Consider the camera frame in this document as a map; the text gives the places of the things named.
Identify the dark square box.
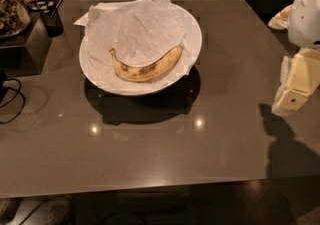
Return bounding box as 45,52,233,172
0,13,52,77

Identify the small black cup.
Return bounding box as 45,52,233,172
41,10,64,37

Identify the black patterned coaster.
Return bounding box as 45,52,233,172
31,0,63,12

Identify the white paper napkin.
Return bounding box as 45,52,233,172
75,0,186,67

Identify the black cable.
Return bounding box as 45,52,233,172
0,77,27,125

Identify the yellow spotted banana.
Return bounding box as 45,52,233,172
109,45,183,82

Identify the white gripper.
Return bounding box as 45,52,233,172
268,0,320,116

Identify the white bowl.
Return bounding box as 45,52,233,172
79,5,202,96

